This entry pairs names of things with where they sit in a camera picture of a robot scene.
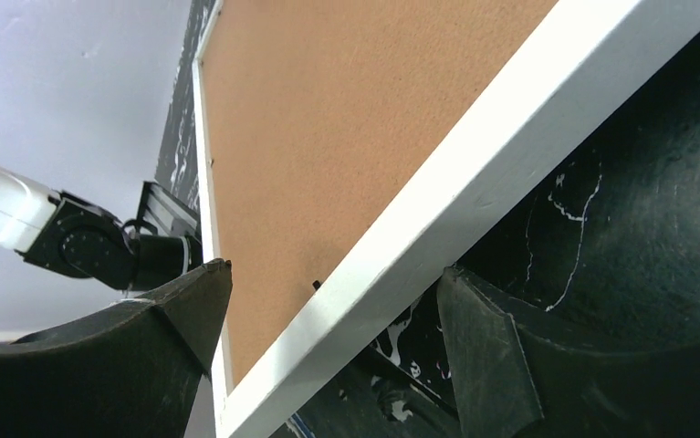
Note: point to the brown backing board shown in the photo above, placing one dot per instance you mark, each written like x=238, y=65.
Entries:
x=318, y=113

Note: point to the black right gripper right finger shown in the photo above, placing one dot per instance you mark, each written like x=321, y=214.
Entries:
x=519, y=371

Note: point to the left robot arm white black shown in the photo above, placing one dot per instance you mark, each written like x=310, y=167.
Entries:
x=72, y=237

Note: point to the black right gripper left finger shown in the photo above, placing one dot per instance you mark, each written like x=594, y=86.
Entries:
x=129, y=370

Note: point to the white picture frame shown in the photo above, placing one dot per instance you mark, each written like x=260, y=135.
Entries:
x=573, y=71

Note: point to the aluminium front rail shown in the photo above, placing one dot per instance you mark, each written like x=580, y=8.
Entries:
x=166, y=213

